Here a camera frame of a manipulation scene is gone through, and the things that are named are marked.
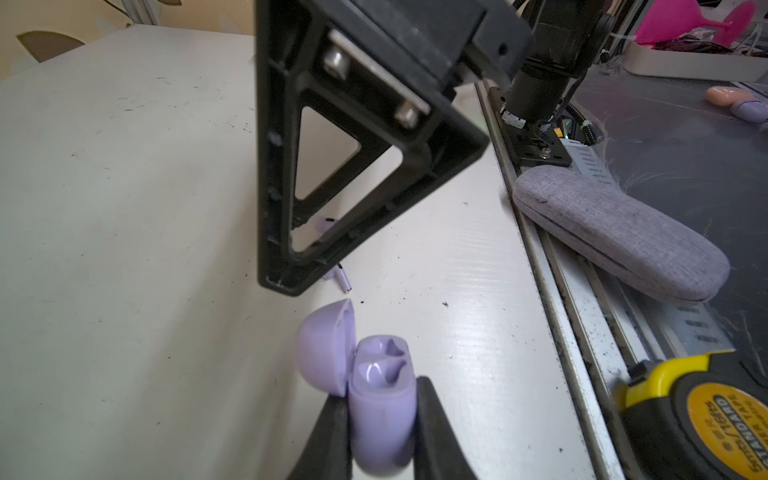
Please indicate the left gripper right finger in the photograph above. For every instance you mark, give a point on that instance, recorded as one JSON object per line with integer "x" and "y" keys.
{"x": 437, "y": 452}

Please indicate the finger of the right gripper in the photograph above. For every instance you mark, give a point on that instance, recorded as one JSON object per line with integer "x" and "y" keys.
{"x": 435, "y": 141}

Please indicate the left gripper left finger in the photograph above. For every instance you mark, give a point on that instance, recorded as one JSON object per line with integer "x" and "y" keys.
{"x": 327, "y": 453}

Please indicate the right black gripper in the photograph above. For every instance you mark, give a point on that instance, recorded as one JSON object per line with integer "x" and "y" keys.
{"x": 412, "y": 49}

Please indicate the purple earbud charging case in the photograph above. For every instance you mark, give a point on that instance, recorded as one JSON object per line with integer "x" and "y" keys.
{"x": 376, "y": 377}

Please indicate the purple earbud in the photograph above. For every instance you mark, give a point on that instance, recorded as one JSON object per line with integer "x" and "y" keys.
{"x": 324, "y": 224}
{"x": 338, "y": 274}

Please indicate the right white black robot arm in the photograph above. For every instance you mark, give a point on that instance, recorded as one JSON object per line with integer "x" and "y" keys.
{"x": 566, "y": 39}

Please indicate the pink earbud case background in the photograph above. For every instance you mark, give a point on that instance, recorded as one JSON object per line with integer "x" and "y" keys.
{"x": 725, "y": 96}

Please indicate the grey fabric glasses case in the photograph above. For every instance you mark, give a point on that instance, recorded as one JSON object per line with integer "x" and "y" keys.
{"x": 641, "y": 246}

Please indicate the purple earbud case background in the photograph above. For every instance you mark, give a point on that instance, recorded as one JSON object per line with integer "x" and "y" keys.
{"x": 751, "y": 111}

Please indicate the pink object in background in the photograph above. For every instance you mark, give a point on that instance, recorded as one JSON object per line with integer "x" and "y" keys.
{"x": 668, "y": 20}

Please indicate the yellow black tape measure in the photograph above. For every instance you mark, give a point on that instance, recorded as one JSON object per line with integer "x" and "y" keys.
{"x": 698, "y": 417}

